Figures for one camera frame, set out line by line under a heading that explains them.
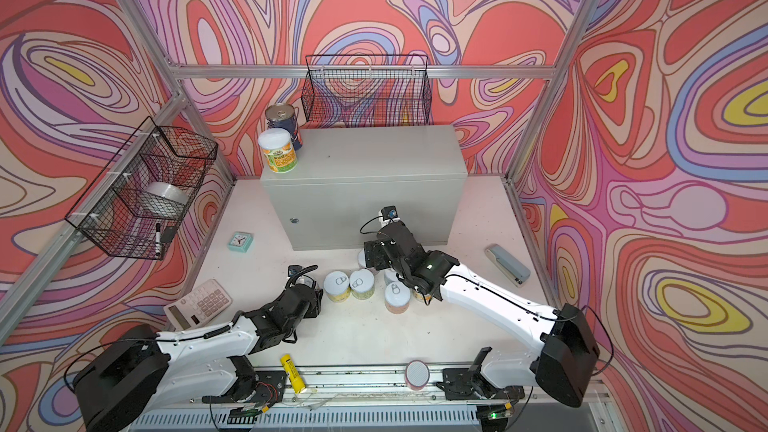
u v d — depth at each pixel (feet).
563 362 1.25
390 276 2.88
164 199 2.31
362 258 3.03
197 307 2.77
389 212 2.20
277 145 2.26
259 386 2.37
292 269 2.53
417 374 2.45
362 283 2.81
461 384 2.42
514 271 2.94
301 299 2.20
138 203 2.29
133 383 1.36
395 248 1.83
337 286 2.79
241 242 3.23
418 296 2.83
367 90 3.18
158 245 2.36
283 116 2.36
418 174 2.46
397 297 2.74
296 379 2.41
